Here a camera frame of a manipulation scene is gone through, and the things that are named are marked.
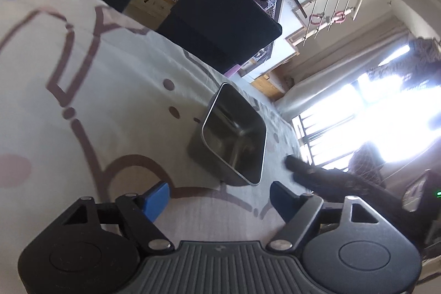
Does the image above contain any beige curtain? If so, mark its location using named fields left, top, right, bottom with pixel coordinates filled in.
left=275, top=30, right=410, bottom=121

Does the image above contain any right dark chair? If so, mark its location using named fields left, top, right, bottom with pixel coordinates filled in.
left=157, top=0, right=282, bottom=74

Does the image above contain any pink cartoon tablecloth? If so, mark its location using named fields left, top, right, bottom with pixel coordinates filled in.
left=1, top=0, right=303, bottom=293

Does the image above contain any steel square tray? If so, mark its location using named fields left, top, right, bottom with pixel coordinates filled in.
left=188, top=83, right=267, bottom=187

